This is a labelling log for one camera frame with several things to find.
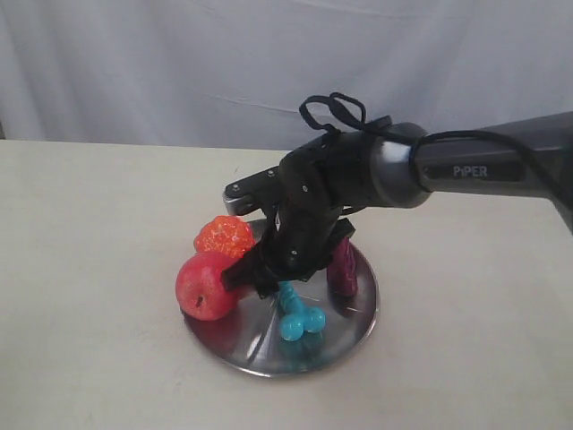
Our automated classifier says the red apple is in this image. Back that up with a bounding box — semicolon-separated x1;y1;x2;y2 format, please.
175;251;240;322

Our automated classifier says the dark purple sweet potato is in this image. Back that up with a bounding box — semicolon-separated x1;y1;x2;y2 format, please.
327;237;358;297

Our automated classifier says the teal toy bone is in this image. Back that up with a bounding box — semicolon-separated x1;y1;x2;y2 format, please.
277;282;326;341

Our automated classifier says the black cable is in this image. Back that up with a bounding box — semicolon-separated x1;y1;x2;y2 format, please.
298;91;573;225

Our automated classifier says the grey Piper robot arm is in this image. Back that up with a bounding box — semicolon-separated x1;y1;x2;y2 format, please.
222;113;572;297

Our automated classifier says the black covered gripper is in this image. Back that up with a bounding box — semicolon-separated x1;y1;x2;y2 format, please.
221;132;381;299

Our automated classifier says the white backdrop cloth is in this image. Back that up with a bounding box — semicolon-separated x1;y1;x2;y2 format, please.
1;1;572;149

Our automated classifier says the orange bumpy fruit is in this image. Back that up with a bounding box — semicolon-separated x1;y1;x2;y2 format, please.
193;215;256;258

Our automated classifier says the round stainless steel plate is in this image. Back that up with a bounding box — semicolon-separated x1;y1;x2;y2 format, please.
184;245;380;378

